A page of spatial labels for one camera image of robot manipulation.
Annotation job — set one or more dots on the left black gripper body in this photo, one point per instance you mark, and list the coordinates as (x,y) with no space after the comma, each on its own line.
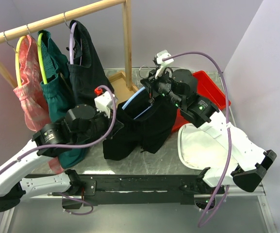
(101,124)

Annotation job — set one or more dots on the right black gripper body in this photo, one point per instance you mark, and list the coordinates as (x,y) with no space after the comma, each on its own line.
(160,86)

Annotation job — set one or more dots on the light blue hanger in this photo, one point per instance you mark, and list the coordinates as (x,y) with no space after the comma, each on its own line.
(142,89)

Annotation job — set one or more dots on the black shorts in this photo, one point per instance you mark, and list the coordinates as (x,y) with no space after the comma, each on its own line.
(145,125)

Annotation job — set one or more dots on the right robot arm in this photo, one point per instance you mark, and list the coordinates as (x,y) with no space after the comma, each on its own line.
(180,88)

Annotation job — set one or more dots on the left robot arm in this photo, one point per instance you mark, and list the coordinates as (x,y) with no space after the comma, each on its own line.
(82,127)

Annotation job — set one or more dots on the dark green shorts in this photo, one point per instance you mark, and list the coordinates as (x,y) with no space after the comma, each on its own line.
(87,72)

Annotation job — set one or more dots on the teal green shorts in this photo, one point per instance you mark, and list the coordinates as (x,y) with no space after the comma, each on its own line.
(58,90)

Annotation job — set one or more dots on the pink patterned shorts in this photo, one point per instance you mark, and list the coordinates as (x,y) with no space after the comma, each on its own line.
(30,94)

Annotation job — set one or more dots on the lilac hanger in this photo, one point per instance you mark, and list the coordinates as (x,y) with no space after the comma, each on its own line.
(72,50)

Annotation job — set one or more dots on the lime green hanger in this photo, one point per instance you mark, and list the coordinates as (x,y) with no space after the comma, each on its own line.
(40,58)

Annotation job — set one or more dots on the yellow hanger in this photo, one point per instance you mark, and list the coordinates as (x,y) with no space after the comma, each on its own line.
(17,64)

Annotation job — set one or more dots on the red plastic tray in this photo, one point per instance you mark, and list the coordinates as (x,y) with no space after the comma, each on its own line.
(207,88)

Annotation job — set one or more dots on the white perforated laundry basket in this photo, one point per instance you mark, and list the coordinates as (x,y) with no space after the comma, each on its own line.
(198,150)

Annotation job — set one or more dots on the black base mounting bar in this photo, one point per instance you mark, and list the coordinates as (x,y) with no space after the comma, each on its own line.
(139,189)

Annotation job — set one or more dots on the wooden clothes rack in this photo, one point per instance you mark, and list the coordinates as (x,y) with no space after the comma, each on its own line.
(71,15)

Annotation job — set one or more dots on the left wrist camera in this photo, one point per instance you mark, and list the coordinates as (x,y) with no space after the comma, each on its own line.
(105,100)

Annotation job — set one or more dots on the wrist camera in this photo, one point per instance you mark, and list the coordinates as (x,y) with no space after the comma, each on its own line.
(162,60)
(105,100)

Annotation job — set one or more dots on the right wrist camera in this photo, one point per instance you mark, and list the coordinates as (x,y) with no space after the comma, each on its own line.
(162,60)

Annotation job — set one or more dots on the aluminium rail frame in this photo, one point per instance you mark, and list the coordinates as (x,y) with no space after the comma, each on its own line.
(238,214)

